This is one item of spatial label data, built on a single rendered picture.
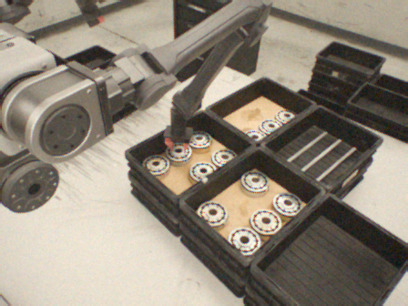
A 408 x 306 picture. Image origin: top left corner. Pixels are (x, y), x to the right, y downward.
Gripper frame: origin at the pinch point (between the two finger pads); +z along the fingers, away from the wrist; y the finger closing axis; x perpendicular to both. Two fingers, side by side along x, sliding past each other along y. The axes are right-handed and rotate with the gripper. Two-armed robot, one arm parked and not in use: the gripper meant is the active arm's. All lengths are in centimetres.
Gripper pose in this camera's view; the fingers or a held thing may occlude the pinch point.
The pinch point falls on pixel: (178, 149)
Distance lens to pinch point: 141.9
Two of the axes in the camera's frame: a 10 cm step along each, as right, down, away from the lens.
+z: -0.4, 7.2, 6.9
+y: -9.9, -1.2, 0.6
